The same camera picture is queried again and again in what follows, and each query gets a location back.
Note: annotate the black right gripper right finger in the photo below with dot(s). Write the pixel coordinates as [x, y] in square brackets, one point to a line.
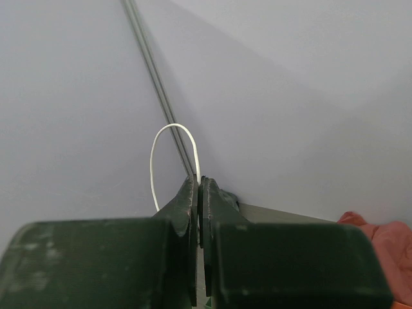
[285, 265]

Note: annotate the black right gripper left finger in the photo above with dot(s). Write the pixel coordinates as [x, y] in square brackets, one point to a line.
[106, 263]

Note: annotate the grey green cloth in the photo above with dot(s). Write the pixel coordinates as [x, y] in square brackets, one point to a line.
[231, 199]

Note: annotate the pink cloth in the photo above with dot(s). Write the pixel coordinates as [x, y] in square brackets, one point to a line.
[392, 244]

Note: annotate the grey corner post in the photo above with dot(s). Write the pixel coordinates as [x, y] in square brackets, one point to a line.
[137, 27]

